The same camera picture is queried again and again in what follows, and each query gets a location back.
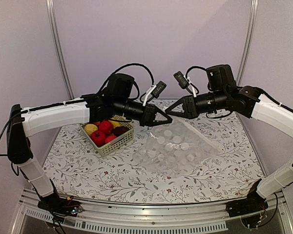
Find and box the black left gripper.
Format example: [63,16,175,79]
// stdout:
[113,97,173,127]

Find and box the clear dotted zip top bag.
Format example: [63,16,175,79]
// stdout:
[133,117,221,178]

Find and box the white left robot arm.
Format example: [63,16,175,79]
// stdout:
[7,73,172,212]

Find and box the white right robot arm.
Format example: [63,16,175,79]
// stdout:
[165,64,293,213]

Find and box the beige perforated plastic basket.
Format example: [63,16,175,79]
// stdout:
[79,115,134,157]

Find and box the dark purple fruit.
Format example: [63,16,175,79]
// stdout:
[113,126,129,137]

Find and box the yellow corn cob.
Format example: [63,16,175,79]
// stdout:
[108,119,122,128]

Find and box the red apple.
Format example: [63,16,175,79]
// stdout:
[105,135,117,144]

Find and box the floral patterned table mat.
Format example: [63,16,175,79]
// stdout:
[43,111,264,204]

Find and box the red pomegranate front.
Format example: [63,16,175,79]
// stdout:
[90,130,106,147]

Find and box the yellow lemon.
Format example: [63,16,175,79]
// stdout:
[84,124,98,136]

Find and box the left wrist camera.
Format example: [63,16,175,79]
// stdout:
[140,81,167,106]

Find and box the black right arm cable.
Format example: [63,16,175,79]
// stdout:
[185,66,208,78]

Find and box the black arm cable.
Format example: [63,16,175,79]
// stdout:
[185,66,208,78]
[97,63,155,98]

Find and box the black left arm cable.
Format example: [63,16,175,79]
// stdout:
[97,63,155,98]

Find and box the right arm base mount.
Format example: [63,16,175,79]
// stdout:
[226,195,268,217]

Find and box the right aluminium corner post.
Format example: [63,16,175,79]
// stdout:
[236,0,259,85]

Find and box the aluminium corner post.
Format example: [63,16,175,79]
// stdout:
[236,0,259,85]
[46,0,74,99]

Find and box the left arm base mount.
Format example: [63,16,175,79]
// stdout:
[38,193,83,216]

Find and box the left aluminium corner post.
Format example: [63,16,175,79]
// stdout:
[46,0,74,99]

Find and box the aluminium front rail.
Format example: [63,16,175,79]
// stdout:
[11,189,293,234]

